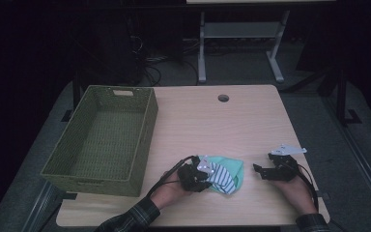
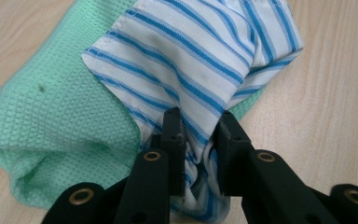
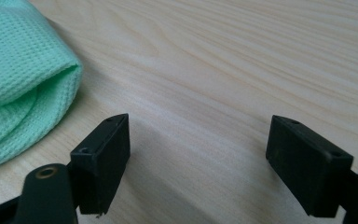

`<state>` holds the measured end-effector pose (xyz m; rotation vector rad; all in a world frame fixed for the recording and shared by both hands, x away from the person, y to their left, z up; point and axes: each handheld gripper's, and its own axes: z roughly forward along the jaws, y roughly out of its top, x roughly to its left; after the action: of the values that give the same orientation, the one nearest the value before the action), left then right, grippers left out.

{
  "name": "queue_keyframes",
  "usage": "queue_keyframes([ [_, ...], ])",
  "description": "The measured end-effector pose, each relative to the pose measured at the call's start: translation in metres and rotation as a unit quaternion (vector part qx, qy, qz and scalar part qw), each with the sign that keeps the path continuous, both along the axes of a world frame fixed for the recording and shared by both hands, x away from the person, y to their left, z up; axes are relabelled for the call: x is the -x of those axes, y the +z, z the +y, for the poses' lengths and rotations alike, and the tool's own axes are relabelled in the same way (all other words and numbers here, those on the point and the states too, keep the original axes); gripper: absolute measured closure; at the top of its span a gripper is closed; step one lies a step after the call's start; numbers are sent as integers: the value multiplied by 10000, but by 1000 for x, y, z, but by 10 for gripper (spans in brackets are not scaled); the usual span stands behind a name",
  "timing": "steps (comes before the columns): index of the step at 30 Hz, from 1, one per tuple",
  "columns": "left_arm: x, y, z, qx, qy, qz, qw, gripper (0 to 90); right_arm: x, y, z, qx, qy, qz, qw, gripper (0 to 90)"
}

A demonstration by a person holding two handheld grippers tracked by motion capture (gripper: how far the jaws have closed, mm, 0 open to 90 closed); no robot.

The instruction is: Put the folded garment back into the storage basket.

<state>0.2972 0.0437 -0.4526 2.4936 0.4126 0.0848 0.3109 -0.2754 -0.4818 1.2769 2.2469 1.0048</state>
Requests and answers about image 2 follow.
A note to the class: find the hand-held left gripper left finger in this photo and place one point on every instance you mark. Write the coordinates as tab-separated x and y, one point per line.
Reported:
174	143

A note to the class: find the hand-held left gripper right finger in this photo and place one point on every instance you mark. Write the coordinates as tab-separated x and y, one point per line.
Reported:
231	143

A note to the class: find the mint green shirt striped collar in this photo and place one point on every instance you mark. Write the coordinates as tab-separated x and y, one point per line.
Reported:
112	93

